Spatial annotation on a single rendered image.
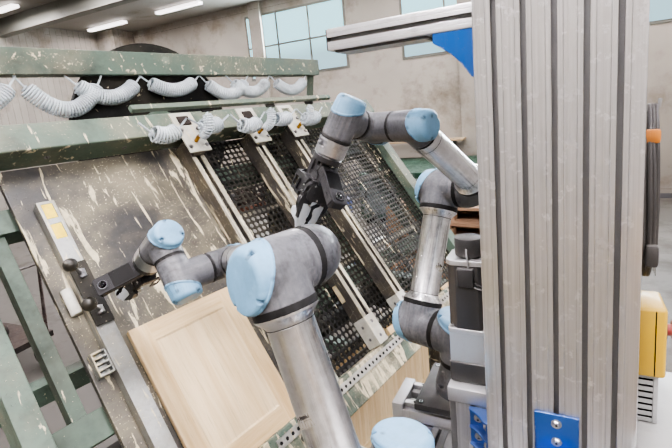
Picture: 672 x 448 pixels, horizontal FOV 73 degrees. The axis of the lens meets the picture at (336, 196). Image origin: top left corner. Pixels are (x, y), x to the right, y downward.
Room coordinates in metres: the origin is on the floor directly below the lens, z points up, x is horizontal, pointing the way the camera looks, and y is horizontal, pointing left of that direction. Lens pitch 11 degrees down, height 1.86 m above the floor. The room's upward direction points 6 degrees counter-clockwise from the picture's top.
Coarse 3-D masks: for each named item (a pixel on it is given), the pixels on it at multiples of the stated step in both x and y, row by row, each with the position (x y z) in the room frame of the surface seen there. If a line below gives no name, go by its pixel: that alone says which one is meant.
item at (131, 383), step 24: (48, 240) 1.32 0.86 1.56; (72, 240) 1.32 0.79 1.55; (72, 288) 1.25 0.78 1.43; (96, 336) 1.19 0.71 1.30; (120, 336) 1.20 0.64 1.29; (120, 360) 1.16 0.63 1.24; (120, 384) 1.14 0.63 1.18; (144, 384) 1.15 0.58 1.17; (144, 408) 1.11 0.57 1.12; (144, 432) 1.08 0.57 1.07; (168, 432) 1.10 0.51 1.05
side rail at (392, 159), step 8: (384, 152) 2.77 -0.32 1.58; (392, 152) 2.78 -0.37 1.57; (392, 160) 2.73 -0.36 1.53; (400, 160) 2.78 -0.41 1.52; (392, 168) 2.74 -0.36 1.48; (400, 168) 2.71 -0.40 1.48; (400, 176) 2.71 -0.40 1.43; (408, 176) 2.71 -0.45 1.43; (408, 184) 2.67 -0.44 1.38; (408, 192) 2.68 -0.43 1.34; (416, 200) 2.64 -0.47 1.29; (448, 240) 2.53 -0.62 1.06; (448, 248) 2.53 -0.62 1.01
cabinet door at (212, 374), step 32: (224, 288) 1.52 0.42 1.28; (160, 320) 1.32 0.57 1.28; (192, 320) 1.37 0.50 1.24; (224, 320) 1.44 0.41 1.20; (160, 352) 1.25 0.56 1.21; (192, 352) 1.30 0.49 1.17; (224, 352) 1.36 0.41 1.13; (256, 352) 1.42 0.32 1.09; (160, 384) 1.19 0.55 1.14; (192, 384) 1.24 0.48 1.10; (224, 384) 1.29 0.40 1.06; (256, 384) 1.34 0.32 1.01; (192, 416) 1.17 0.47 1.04; (224, 416) 1.22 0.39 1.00; (256, 416) 1.27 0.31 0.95; (288, 416) 1.32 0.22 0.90
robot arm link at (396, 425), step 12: (384, 420) 0.78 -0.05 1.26; (396, 420) 0.78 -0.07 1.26; (408, 420) 0.78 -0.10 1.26; (372, 432) 0.75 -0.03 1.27; (384, 432) 0.74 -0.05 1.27; (396, 432) 0.74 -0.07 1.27; (408, 432) 0.74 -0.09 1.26; (420, 432) 0.74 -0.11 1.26; (372, 444) 0.74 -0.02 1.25; (384, 444) 0.71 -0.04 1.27; (396, 444) 0.71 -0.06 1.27; (408, 444) 0.71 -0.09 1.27; (420, 444) 0.71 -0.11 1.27; (432, 444) 0.72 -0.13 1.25
